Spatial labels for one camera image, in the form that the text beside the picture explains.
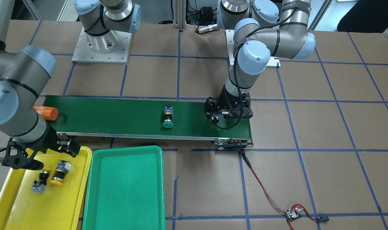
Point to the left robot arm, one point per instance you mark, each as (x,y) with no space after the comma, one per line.
(261,30)

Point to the yellow plastic tray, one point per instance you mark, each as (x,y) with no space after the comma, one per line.
(56,209)

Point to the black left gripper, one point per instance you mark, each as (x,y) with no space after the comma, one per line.
(226,99)

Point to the green conveyor belt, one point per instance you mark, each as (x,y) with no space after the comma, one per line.
(109,117)

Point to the aluminium frame post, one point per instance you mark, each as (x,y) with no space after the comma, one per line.
(179,14)

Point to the green plastic tray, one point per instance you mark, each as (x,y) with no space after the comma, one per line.
(125,190)

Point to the yellow push button switch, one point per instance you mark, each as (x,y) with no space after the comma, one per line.
(40,184)

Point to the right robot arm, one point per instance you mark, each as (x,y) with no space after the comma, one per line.
(23,76)

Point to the green push button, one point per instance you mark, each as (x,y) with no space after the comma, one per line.
(214,118)
(168,117)

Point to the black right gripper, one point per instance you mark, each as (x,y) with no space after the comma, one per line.
(51,136)

